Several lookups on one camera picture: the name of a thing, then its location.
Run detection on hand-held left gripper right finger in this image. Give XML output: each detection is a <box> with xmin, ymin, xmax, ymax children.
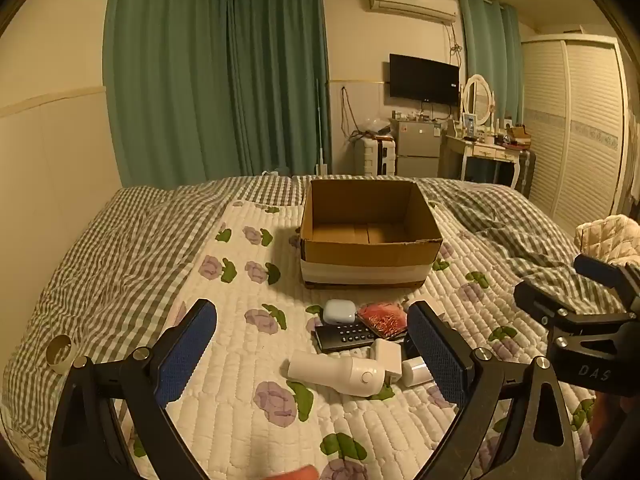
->
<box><xmin>406</xmin><ymin>301</ymin><xmax>591</xmax><ymax>480</ymax></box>

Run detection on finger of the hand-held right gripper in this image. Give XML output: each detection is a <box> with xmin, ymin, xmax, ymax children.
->
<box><xmin>514</xmin><ymin>279</ymin><xmax>637</xmax><ymax>335</ymax></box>
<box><xmin>573</xmin><ymin>253</ymin><xmax>640</xmax><ymax>311</ymax></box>

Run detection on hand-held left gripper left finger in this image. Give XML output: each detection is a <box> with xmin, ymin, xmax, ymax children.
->
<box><xmin>47</xmin><ymin>298</ymin><xmax>218</xmax><ymax>480</ymax></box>

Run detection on small white bottle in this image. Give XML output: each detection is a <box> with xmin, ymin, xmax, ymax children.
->
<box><xmin>401</xmin><ymin>356</ymin><xmax>431</xmax><ymax>387</ymax></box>

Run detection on white charger adapter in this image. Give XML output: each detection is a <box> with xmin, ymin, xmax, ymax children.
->
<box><xmin>369</xmin><ymin>338</ymin><xmax>405</xmax><ymax>383</ymax></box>

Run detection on red patterned packet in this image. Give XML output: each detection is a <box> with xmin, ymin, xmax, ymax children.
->
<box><xmin>356</xmin><ymin>303</ymin><xmax>408</xmax><ymax>341</ymax></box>

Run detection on black remote control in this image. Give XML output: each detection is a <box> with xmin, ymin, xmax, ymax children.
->
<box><xmin>314</xmin><ymin>323</ymin><xmax>376</xmax><ymax>353</ymax></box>

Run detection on white cylindrical handheld device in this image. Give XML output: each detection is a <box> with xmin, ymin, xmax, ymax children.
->
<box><xmin>287</xmin><ymin>350</ymin><xmax>387</xmax><ymax>399</ymax></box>

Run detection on white earbuds case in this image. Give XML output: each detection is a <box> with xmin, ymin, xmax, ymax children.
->
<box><xmin>322</xmin><ymin>299</ymin><xmax>357</xmax><ymax>325</ymax></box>

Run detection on brown cardboard box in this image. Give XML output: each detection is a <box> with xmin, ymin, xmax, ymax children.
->
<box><xmin>299</xmin><ymin>178</ymin><xmax>444</xmax><ymax>290</ymax></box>

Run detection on person's left hand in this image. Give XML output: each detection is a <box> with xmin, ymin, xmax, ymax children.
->
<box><xmin>267</xmin><ymin>465</ymin><xmax>321</xmax><ymax>480</ymax></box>

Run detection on cream quilted jacket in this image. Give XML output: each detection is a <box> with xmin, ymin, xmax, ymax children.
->
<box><xmin>574</xmin><ymin>214</ymin><xmax>640</xmax><ymax>266</ymax></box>

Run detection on floral quilted mat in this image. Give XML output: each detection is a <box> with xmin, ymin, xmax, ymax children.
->
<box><xmin>112</xmin><ymin>200</ymin><xmax>596</xmax><ymax>480</ymax></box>

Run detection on dark suitcase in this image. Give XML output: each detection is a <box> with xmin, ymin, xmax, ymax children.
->
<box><xmin>517</xmin><ymin>149</ymin><xmax>537</xmax><ymax>196</ymax></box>

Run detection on tape roll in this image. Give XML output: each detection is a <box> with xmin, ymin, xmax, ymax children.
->
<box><xmin>46</xmin><ymin>335</ymin><xmax>76</xmax><ymax>376</ymax></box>

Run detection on grey checked blanket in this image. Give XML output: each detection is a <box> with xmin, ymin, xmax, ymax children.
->
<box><xmin>0</xmin><ymin>175</ymin><xmax>628</xmax><ymax>466</ymax></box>

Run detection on white louvered wardrobe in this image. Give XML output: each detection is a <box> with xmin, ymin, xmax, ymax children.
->
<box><xmin>520</xmin><ymin>34</ymin><xmax>636</xmax><ymax>233</ymax></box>

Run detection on white dressing table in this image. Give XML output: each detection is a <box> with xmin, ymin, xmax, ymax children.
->
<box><xmin>445</xmin><ymin>132</ymin><xmax>533</xmax><ymax>191</ymax></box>

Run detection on silver mini fridge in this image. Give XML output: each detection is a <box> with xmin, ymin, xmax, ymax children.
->
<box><xmin>391</xmin><ymin>120</ymin><xmax>443</xmax><ymax>178</ymax></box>

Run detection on white suitcase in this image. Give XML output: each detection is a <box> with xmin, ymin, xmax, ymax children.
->
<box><xmin>354</xmin><ymin>136</ymin><xmax>398</xmax><ymax>177</ymax></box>

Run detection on white oval mirror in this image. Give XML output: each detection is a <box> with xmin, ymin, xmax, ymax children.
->
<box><xmin>461</xmin><ymin>74</ymin><xmax>493</xmax><ymax>126</ymax></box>

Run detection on narrow green curtain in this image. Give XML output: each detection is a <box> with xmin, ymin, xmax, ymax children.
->
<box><xmin>457</xmin><ymin>0</ymin><xmax>523</xmax><ymax>121</ymax></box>

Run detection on white mop pole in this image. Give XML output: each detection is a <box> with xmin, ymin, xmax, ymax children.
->
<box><xmin>314</xmin><ymin>79</ymin><xmax>328</xmax><ymax>177</ymax></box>

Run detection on wide green curtain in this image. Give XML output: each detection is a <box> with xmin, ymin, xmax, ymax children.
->
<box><xmin>102</xmin><ymin>0</ymin><xmax>236</xmax><ymax>191</ymax></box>

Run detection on green window curtain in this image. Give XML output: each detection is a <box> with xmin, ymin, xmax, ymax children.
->
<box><xmin>225</xmin><ymin>0</ymin><xmax>332</xmax><ymax>177</ymax></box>

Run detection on white air conditioner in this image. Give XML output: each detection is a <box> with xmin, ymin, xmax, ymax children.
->
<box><xmin>368</xmin><ymin>0</ymin><xmax>458</xmax><ymax>24</ymax></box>

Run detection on black wall television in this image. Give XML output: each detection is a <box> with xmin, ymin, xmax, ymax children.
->
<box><xmin>389</xmin><ymin>53</ymin><xmax>461</xmax><ymax>107</ymax></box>

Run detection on hanging wall cables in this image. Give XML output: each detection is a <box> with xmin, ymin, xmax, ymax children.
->
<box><xmin>341</xmin><ymin>86</ymin><xmax>361</xmax><ymax>136</ymax></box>

